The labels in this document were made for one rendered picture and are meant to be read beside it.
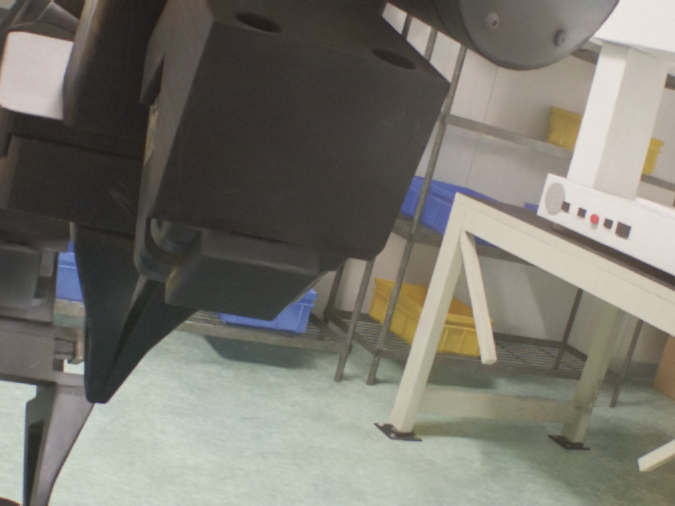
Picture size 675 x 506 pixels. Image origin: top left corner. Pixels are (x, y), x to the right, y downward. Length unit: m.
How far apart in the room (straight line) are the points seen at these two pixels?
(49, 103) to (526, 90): 3.91
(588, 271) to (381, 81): 2.31
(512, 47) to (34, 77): 0.13
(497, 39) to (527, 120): 3.97
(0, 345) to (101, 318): 0.16
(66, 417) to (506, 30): 0.30
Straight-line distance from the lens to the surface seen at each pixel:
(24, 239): 0.38
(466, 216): 2.92
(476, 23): 0.18
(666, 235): 2.35
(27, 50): 0.29
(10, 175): 0.25
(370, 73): 0.17
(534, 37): 0.20
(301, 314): 3.33
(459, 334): 3.65
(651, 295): 2.30
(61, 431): 0.45
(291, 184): 0.17
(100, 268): 0.26
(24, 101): 0.25
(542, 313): 4.45
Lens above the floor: 0.99
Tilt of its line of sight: 11 degrees down
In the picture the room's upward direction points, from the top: 15 degrees clockwise
